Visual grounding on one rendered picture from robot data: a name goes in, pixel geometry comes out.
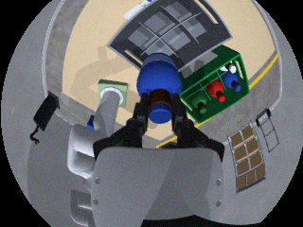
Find white paper pick list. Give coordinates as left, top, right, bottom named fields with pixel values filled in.
left=124, top=0, right=153, bottom=20

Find blue bottle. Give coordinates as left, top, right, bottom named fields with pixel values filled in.
left=136, top=52, right=182, bottom=124
left=221, top=71, right=241, bottom=92

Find white bottle with grey label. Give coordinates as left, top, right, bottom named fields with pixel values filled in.
left=220, top=61, right=236, bottom=73

